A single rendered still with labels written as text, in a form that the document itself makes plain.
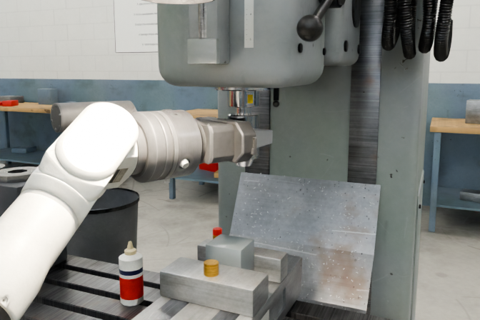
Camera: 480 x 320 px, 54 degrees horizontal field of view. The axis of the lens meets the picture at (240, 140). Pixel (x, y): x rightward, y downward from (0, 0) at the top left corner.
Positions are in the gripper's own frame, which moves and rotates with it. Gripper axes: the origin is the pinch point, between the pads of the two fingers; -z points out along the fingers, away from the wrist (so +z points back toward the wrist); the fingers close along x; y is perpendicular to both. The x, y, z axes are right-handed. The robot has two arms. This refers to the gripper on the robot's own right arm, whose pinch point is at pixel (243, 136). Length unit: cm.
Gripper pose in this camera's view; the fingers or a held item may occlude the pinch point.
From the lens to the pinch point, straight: 69.4
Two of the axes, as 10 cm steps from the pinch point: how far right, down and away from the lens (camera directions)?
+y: -0.1, 9.9, 1.4
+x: -6.7, -1.1, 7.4
